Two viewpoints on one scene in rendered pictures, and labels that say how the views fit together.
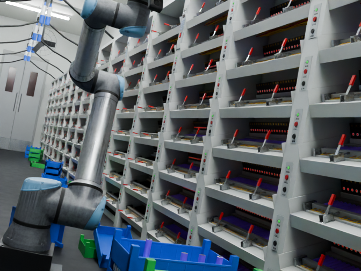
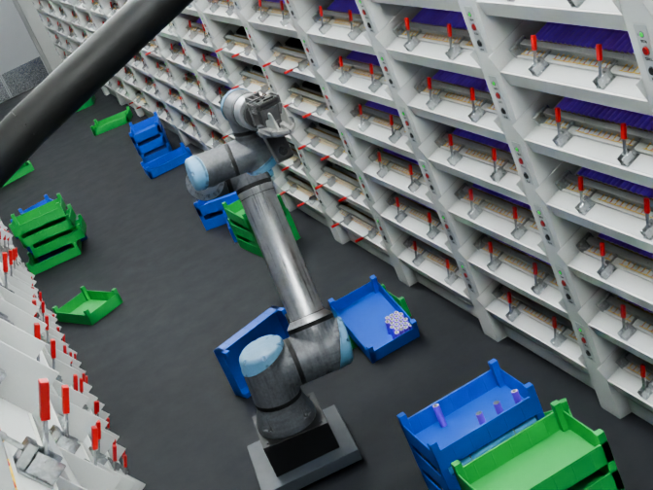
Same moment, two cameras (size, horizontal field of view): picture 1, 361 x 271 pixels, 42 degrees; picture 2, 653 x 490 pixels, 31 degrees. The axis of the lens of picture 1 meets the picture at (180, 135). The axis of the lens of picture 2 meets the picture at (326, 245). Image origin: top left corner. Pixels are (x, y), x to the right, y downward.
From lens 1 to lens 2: 1.77 m
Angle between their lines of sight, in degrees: 25
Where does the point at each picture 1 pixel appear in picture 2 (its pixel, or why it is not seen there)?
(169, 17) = not seen: outside the picture
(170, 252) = (463, 397)
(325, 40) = (501, 53)
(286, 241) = (578, 294)
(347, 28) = not seen: hidden behind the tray
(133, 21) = (258, 158)
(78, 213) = (325, 361)
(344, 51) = (531, 83)
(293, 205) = (566, 254)
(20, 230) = (275, 418)
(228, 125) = not seen: hidden behind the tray
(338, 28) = (509, 24)
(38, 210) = (280, 387)
